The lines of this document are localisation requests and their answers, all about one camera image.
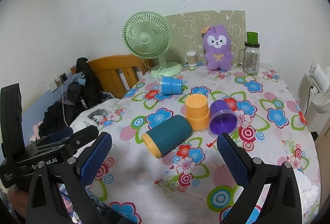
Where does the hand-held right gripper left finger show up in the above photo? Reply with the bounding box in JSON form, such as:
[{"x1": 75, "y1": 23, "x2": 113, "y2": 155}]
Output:
[{"x1": 25, "y1": 132, "x2": 114, "y2": 224}]

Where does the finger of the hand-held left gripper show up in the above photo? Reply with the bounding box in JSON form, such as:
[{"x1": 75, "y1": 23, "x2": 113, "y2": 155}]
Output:
[
  {"x1": 33, "y1": 128, "x2": 74, "y2": 147},
  {"x1": 60, "y1": 126, "x2": 100, "y2": 153}
]

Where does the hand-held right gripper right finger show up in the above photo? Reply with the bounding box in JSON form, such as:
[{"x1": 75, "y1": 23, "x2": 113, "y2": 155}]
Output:
[{"x1": 216, "y1": 132, "x2": 302, "y2": 224}]

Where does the purple cup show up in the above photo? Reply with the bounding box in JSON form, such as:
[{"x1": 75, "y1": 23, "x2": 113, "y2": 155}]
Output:
[{"x1": 209, "y1": 100, "x2": 239, "y2": 135}]

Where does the orange cup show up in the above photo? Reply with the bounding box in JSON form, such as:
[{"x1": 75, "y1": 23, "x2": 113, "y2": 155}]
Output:
[{"x1": 185, "y1": 94, "x2": 210, "y2": 132}]

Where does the teal cup with yellow rim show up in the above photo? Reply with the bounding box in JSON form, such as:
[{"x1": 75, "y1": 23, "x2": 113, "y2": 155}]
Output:
[{"x1": 141, "y1": 115, "x2": 193, "y2": 158}]

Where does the blue cup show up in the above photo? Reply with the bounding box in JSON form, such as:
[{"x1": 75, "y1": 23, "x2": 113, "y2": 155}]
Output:
[{"x1": 158, "y1": 76, "x2": 186, "y2": 97}]

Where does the dark clothing pile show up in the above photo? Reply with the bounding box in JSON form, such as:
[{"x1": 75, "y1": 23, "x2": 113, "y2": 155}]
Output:
[{"x1": 39, "y1": 101, "x2": 86, "y2": 137}]

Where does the white printed cloth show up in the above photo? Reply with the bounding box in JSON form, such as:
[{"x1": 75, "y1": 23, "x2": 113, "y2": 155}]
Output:
[{"x1": 70, "y1": 98, "x2": 125, "y2": 135}]

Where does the black clothes pile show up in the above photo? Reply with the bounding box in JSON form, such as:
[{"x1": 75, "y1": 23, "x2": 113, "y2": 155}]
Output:
[{"x1": 67, "y1": 58, "x2": 104, "y2": 114}]

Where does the wooden chair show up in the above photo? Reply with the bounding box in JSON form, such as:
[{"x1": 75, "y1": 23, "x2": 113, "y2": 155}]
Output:
[{"x1": 70, "y1": 54, "x2": 156, "y2": 100}]

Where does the white crumpled cloth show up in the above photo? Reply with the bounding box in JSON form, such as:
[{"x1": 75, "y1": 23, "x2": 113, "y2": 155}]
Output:
[{"x1": 296, "y1": 169, "x2": 321, "y2": 212}]

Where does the glass jar with green lid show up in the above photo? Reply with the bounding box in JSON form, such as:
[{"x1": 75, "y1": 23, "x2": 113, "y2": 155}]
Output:
[{"x1": 238, "y1": 32, "x2": 261, "y2": 75}]

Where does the purple plush toy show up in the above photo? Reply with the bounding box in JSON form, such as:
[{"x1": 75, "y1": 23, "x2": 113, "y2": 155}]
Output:
[{"x1": 201, "y1": 25, "x2": 236, "y2": 71}]

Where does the cotton swab container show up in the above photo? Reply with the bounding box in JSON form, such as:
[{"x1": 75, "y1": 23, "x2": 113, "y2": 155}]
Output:
[{"x1": 186, "y1": 51, "x2": 199, "y2": 67}]

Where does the green desk fan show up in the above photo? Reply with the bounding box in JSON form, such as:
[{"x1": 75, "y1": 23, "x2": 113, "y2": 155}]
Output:
[{"x1": 122, "y1": 13, "x2": 183, "y2": 79}]

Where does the white clip fan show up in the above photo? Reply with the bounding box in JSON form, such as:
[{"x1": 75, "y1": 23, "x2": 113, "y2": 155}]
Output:
[{"x1": 299, "y1": 61, "x2": 330, "y2": 115}]

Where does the patterned beige board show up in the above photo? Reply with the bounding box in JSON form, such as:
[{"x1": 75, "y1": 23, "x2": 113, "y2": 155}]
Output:
[{"x1": 164, "y1": 10, "x2": 247, "y2": 65}]

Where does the white charging cable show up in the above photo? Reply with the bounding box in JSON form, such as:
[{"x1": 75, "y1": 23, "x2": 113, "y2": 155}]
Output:
[{"x1": 55, "y1": 77, "x2": 71, "y2": 128}]

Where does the wall socket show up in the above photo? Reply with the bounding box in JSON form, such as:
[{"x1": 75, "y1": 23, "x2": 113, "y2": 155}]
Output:
[{"x1": 49, "y1": 72, "x2": 68, "y2": 93}]

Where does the black power cable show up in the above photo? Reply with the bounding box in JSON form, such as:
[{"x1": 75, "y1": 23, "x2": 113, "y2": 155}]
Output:
[{"x1": 304, "y1": 85, "x2": 314, "y2": 118}]

